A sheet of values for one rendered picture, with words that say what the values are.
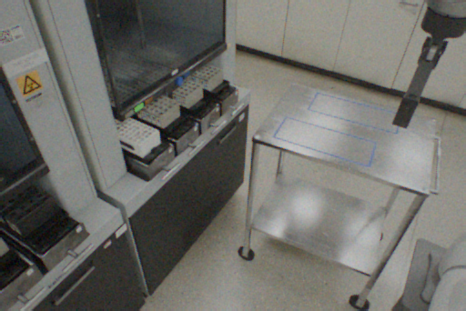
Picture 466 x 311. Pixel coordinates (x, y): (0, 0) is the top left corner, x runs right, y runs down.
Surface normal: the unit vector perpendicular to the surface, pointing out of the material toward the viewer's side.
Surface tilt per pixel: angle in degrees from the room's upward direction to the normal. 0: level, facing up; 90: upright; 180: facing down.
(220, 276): 0
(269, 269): 0
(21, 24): 90
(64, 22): 90
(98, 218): 0
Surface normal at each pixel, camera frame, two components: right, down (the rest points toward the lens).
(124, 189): 0.03, -0.74
